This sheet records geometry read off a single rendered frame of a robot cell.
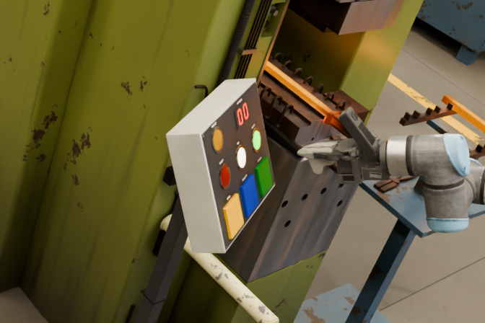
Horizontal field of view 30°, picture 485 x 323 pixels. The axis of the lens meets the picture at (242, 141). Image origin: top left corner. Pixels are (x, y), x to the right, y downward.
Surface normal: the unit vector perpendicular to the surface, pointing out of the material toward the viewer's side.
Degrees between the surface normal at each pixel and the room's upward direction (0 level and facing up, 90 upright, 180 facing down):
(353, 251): 0
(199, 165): 90
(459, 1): 90
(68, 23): 90
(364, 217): 0
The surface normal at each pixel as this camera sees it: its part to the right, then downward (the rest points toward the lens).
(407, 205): 0.31, -0.81
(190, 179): -0.35, 0.40
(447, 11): -0.62, 0.22
